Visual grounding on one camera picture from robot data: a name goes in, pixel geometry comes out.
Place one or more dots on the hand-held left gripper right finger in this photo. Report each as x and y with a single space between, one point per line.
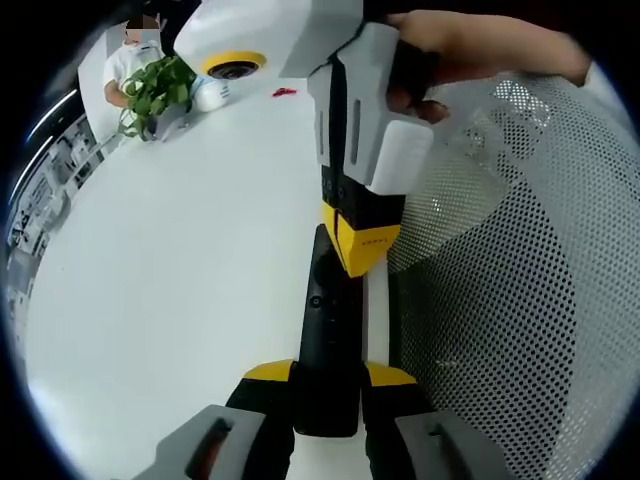
395 415

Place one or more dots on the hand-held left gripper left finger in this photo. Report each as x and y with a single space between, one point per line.
250 415

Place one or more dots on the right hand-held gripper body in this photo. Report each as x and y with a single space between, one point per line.
280 30

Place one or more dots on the black remote control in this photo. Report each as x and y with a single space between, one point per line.
327 325

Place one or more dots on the person's right hand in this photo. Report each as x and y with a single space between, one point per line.
430 30

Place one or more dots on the small red object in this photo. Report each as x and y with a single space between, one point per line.
283 92

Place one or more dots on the white spray bottle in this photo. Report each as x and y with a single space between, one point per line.
212 95

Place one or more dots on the green potted plant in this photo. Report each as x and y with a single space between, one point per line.
160 85

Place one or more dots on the grey plant pot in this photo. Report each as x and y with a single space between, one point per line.
175 123

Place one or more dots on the white mesh chair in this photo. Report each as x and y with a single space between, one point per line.
525 275

